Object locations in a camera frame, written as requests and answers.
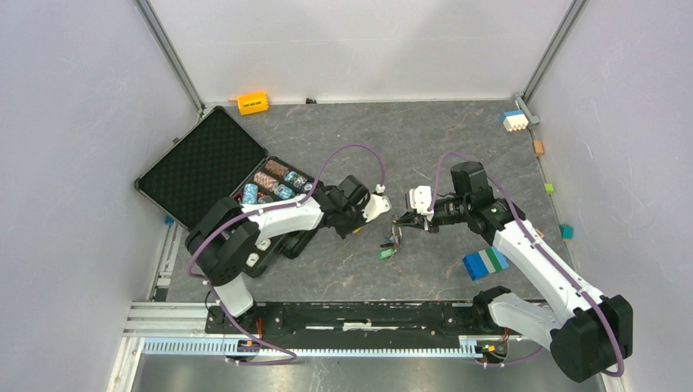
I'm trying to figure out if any blue green white block stack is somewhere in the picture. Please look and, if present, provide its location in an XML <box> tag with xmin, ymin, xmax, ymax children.
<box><xmin>463</xmin><ymin>247</ymin><xmax>509</xmax><ymax>281</ymax></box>

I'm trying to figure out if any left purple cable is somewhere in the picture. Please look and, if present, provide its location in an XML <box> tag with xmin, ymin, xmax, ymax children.
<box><xmin>186</xmin><ymin>144</ymin><xmax>387</xmax><ymax>368</ymax></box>

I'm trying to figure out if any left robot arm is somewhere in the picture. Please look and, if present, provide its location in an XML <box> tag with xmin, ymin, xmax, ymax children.
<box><xmin>185</xmin><ymin>176</ymin><xmax>391</xmax><ymax>333</ymax></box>

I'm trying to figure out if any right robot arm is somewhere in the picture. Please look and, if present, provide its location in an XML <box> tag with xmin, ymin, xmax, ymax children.
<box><xmin>396</xmin><ymin>162</ymin><xmax>633</xmax><ymax>382</ymax></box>

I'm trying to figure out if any small teal cube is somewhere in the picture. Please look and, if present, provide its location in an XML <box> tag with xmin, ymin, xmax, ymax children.
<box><xmin>559</xmin><ymin>223</ymin><xmax>574</xmax><ymax>241</ymax></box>

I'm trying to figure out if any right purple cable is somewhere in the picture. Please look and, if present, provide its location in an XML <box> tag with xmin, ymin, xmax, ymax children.
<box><xmin>427</xmin><ymin>151</ymin><xmax>626</xmax><ymax>378</ymax></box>

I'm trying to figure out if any blue white toy block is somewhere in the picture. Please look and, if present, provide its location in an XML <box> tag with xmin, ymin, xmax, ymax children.
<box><xmin>502</xmin><ymin>109</ymin><xmax>530</xmax><ymax>132</ymax></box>

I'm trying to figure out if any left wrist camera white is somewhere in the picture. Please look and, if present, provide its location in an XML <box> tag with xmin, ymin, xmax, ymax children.
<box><xmin>362</xmin><ymin>194</ymin><xmax>391</xmax><ymax>223</ymax></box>

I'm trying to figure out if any small orange cube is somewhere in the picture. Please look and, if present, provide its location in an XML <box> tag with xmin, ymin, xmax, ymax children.
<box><xmin>533</xmin><ymin>140</ymin><xmax>544</xmax><ymax>157</ymax></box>

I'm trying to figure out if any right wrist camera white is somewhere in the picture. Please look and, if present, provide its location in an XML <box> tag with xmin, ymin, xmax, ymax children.
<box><xmin>407</xmin><ymin>185</ymin><xmax>434</xmax><ymax>220</ymax></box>

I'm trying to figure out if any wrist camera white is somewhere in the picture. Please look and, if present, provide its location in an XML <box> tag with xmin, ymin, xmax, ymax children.
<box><xmin>407</xmin><ymin>185</ymin><xmax>434</xmax><ymax>220</ymax></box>
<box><xmin>362</xmin><ymin>194</ymin><xmax>391</xmax><ymax>223</ymax></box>

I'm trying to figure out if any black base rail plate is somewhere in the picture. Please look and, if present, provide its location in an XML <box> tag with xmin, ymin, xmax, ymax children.
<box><xmin>204</xmin><ymin>301</ymin><xmax>512</xmax><ymax>351</ymax></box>

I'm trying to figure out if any black poker chip case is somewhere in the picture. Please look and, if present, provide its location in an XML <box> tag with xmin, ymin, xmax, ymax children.
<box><xmin>134</xmin><ymin>106</ymin><xmax>316</xmax><ymax>283</ymax></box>

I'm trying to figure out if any orange yellow toy block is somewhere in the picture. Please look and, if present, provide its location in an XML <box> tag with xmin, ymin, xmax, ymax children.
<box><xmin>236</xmin><ymin>91</ymin><xmax>270</xmax><ymax>116</ymax></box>

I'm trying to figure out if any keyring with keys bunch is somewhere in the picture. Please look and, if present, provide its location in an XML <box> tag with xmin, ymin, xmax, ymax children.
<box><xmin>378</xmin><ymin>220</ymin><xmax>403</xmax><ymax>261</ymax></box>

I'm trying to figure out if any purple cable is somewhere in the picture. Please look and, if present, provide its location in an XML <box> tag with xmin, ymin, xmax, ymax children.
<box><xmin>427</xmin><ymin>151</ymin><xmax>626</xmax><ymax>378</ymax></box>
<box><xmin>186</xmin><ymin>144</ymin><xmax>387</xmax><ymax>368</ymax></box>

